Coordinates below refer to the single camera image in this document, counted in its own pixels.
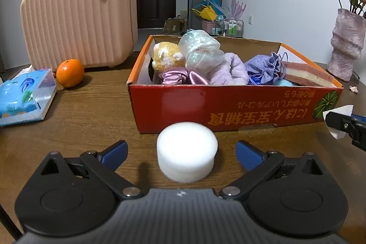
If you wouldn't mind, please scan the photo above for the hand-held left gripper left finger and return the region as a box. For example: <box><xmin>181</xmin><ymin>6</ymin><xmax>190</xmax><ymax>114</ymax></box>
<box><xmin>29</xmin><ymin>140</ymin><xmax>143</xmax><ymax>200</ymax></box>

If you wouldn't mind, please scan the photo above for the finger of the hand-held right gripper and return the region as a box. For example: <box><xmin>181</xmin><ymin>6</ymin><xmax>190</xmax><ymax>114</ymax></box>
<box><xmin>326</xmin><ymin>111</ymin><xmax>366</xmax><ymax>151</ymax></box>

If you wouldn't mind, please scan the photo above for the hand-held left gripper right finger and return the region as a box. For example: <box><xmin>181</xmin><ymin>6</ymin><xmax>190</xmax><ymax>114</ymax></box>
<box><xmin>220</xmin><ymin>140</ymin><xmax>332</xmax><ymax>200</ymax></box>

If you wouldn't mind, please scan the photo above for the white paper piece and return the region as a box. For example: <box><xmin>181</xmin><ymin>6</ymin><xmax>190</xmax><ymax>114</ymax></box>
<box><xmin>323</xmin><ymin>105</ymin><xmax>354</xmax><ymax>139</ymax></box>

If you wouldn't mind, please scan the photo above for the pink layered sponge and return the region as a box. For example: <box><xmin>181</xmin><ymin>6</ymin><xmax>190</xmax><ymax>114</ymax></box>
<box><xmin>282</xmin><ymin>61</ymin><xmax>335</xmax><ymax>87</ymax></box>

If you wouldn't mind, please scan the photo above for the white foam cylinder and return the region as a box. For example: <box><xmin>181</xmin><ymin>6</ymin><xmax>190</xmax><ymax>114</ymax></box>
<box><xmin>157</xmin><ymin>122</ymin><xmax>218</xmax><ymax>183</ymax></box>

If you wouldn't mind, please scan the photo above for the red cardboard box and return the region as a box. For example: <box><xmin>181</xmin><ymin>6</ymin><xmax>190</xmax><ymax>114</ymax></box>
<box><xmin>127</xmin><ymin>35</ymin><xmax>344</xmax><ymax>134</ymax></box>

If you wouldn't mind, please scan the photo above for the purple fuzzy towel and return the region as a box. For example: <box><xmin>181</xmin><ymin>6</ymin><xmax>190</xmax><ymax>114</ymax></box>
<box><xmin>210</xmin><ymin>52</ymin><xmax>249</xmax><ymax>86</ymax></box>

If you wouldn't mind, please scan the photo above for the lavender drawstring pouch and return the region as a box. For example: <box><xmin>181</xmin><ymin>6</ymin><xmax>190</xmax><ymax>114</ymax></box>
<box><xmin>244</xmin><ymin>52</ymin><xmax>288</xmax><ymax>86</ymax></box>

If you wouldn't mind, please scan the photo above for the yellow white sheep plush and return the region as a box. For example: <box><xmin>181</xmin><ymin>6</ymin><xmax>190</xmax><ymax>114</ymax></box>
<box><xmin>151</xmin><ymin>42</ymin><xmax>186</xmax><ymax>73</ymax></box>

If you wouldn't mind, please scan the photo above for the clear plastic bag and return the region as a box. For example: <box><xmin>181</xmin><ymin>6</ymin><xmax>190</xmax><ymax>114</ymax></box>
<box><xmin>178</xmin><ymin>29</ymin><xmax>225</xmax><ymax>70</ymax></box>

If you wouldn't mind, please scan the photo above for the pink textured vase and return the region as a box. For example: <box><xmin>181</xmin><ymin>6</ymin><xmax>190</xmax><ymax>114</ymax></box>
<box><xmin>327</xmin><ymin>8</ymin><xmax>366</xmax><ymax>81</ymax></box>

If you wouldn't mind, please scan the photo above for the orange fruit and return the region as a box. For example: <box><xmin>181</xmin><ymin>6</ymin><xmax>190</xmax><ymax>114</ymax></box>
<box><xmin>56</xmin><ymin>59</ymin><xmax>85</xmax><ymax>88</ymax></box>

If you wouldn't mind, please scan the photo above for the blue tissue pack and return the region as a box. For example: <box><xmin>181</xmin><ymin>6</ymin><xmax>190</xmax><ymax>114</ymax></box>
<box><xmin>0</xmin><ymin>69</ymin><xmax>57</xmax><ymax>127</ymax></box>

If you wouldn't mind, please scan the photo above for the pink ribbed suitcase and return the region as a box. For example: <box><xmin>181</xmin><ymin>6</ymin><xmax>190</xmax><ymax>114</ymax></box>
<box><xmin>20</xmin><ymin>0</ymin><xmax>138</xmax><ymax>73</ymax></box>

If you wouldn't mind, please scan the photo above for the pink plastic bin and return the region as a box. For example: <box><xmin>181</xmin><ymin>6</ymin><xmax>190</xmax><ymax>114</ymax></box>
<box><xmin>201</xmin><ymin>19</ymin><xmax>218</xmax><ymax>33</ymax></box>

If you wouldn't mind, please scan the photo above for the cardboard box on floor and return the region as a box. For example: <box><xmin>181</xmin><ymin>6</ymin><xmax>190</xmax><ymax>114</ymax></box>
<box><xmin>163</xmin><ymin>18</ymin><xmax>186</xmax><ymax>34</ymax></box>

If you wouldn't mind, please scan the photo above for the wire cart with bottles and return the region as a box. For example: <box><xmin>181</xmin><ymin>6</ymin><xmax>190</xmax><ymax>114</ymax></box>
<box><xmin>212</xmin><ymin>15</ymin><xmax>244</xmax><ymax>38</ymax></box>

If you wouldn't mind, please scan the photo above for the purple coral wall decoration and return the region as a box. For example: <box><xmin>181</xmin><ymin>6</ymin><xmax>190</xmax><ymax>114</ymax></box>
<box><xmin>230</xmin><ymin>0</ymin><xmax>246</xmax><ymax>20</ymax></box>

